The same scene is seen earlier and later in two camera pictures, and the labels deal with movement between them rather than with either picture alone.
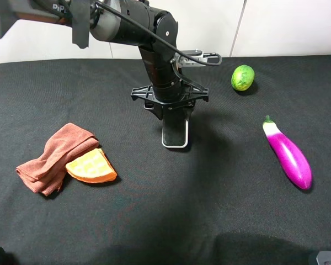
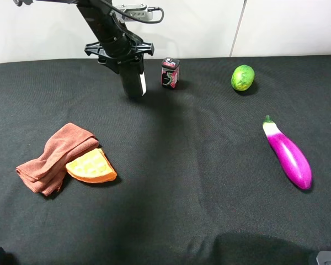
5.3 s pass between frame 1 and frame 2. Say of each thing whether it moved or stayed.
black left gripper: moved
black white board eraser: moved
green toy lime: stayed
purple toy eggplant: stayed
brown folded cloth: stayed
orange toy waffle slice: stayed
